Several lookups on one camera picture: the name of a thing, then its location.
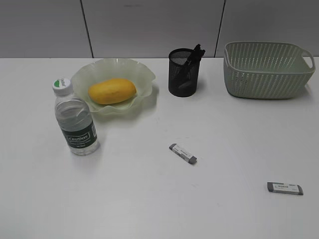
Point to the grey white eraser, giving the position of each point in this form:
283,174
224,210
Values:
284,188
185,86
182,153

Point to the yellow mango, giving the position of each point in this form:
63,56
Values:
112,91

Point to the black marker pen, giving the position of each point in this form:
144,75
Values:
196,55
186,66

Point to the clear water bottle green label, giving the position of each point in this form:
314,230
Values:
74,119

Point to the black mesh pen holder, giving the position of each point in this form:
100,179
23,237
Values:
182,79

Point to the pale green wavy plate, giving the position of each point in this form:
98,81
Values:
138,73

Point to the pale green woven basket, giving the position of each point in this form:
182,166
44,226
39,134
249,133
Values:
266,70

